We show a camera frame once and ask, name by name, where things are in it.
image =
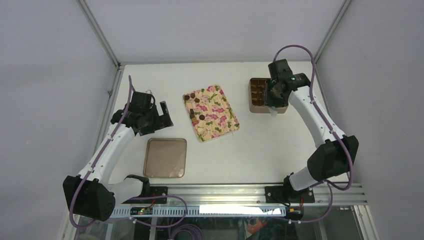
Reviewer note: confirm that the silver metal tongs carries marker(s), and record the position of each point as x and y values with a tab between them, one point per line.
273	111

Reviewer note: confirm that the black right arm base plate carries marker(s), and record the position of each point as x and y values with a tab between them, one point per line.
282	194

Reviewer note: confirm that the gold box lid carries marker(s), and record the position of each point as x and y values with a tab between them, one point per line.
165	158

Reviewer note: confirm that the gold chocolate box with dividers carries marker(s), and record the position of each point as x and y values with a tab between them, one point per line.
257	91

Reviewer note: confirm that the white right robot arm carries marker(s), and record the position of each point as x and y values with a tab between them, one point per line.
335	151

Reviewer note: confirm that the white slotted cable duct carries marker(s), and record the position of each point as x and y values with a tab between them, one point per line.
122	212

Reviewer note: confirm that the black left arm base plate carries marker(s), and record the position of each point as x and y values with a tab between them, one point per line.
153	192

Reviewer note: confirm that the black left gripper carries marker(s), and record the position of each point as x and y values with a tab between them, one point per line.
161	122

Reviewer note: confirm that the floral rectangular tray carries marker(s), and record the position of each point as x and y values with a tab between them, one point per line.
220	119

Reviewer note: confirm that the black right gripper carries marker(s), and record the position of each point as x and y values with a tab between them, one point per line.
270	101

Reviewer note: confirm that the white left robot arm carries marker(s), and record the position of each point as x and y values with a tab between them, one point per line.
89	193

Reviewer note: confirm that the aluminium mounting rail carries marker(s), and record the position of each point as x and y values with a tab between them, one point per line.
249	194

